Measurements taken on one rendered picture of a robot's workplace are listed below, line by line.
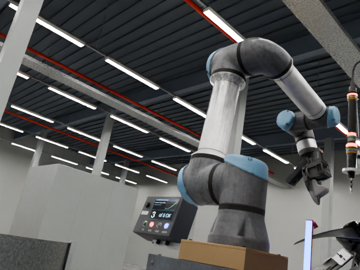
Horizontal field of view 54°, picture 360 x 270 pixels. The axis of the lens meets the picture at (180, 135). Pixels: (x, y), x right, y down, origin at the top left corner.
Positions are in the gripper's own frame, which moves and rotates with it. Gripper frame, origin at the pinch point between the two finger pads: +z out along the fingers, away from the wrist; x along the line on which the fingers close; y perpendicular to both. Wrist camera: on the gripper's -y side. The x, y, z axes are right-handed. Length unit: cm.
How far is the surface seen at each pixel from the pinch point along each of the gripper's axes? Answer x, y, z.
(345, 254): 29.4, -5.6, 14.4
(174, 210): -20, -55, -8
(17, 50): -24, -342, -310
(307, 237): -12.5, -0.3, 14.9
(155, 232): -22, -65, 0
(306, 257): -12.6, -2.2, 21.0
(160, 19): 255, -355, -595
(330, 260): 28.5, -12.1, 15.9
